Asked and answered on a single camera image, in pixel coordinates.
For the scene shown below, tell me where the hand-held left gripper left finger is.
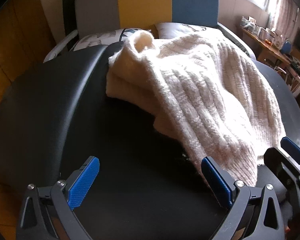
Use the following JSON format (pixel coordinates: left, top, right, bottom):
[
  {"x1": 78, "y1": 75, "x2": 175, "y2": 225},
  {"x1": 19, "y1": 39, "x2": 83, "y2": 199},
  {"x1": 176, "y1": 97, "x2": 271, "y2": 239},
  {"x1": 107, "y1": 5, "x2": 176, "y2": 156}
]
[{"x1": 16, "y1": 156, "x2": 100, "y2": 240}]

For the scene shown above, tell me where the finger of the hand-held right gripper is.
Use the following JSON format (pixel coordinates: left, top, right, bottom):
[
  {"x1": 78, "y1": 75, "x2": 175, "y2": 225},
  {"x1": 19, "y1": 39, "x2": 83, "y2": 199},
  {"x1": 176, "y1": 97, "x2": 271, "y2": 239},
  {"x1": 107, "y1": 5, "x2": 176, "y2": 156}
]
[
  {"x1": 281, "y1": 137, "x2": 300, "y2": 167},
  {"x1": 263, "y1": 147, "x2": 300, "y2": 188}
]

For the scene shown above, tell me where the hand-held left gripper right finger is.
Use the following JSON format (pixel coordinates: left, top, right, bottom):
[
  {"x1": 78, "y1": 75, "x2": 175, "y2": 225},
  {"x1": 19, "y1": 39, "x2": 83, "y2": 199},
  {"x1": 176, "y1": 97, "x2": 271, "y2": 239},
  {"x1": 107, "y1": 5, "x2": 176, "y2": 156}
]
[{"x1": 201, "y1": 156, "x2": 285, "y2": 240}]

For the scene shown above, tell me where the cream knit sweater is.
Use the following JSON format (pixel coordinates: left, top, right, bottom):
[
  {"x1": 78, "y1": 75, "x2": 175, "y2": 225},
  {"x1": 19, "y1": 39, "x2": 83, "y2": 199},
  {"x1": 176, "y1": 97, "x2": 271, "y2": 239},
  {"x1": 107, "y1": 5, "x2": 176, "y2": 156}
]
[{"x1": 105, "y1": 29, "x2": 287, "y2": 188}]

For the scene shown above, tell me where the cluttered wooden desk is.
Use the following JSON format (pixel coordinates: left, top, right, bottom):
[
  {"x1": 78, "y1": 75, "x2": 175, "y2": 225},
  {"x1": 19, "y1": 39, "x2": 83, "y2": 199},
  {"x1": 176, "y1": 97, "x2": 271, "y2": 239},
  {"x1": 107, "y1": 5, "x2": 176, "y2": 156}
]
[{"x1": 240, "y1": 26, "x2": 300, "y2": 85}]

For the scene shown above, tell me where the blue round object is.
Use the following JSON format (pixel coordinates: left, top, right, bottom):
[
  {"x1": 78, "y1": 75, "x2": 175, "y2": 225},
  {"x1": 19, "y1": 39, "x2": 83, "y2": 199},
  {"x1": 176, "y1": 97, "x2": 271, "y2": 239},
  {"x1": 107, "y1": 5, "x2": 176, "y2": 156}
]
[{"x1": 281, "y1": 40, "x2": 292, "y2": 54}]

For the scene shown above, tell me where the pale patterned curtain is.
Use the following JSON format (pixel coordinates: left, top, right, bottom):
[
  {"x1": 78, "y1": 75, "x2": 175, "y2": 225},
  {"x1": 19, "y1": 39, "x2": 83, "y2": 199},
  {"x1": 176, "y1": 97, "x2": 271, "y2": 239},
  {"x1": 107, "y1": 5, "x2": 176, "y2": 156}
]
[{"x1": 267, "y1": 0, "x2": 299, "y2": 43}]

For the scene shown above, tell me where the leaf print pillow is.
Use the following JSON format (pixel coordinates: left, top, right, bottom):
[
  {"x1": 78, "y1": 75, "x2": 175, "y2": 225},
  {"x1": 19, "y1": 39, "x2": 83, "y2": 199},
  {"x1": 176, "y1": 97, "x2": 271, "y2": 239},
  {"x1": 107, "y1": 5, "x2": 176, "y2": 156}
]
[{"x1": 72, "y1": 27, "x2": 140, "y2": 52}]

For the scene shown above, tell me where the white deer print pillow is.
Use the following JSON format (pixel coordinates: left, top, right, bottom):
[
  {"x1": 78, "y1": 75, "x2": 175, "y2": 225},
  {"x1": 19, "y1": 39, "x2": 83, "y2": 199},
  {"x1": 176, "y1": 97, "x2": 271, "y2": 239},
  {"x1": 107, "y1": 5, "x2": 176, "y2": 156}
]
[{"x1": 155, "y1": 22, "x2": 215, "y2": 39}]

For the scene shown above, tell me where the wooden wardrobe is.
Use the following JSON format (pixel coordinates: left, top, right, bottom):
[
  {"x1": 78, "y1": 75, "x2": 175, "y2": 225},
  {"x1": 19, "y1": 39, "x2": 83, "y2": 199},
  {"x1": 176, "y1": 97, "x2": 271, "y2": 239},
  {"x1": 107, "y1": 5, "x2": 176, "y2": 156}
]
[{"x1": 0, "y1": 0, "x2": 55, "y2": 85}]

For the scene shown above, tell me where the grey yellow blue headboard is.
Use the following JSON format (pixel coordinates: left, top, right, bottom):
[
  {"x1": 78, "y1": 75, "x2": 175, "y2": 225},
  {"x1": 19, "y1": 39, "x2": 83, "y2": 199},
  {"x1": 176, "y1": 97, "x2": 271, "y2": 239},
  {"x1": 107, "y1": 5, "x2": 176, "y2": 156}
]
[{"x1": 75, "y1": 0, "x2": 219, "y2": 39}]

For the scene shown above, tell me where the grey bed frame rail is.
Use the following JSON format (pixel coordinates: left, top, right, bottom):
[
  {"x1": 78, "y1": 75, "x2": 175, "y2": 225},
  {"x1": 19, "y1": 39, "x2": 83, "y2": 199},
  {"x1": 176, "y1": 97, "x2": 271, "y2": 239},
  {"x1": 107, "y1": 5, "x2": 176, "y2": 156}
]
[{"x1": 216, "y1": 22, "x2": 255, "y2": 58}]

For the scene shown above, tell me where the white bed rail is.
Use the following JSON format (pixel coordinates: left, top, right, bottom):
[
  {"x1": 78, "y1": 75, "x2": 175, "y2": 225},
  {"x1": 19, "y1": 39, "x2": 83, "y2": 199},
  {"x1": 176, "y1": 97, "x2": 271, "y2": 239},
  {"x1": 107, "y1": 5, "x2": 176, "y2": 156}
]
[{"x1": 43, "y1": 29, "x2": 79, "y2": 63}]

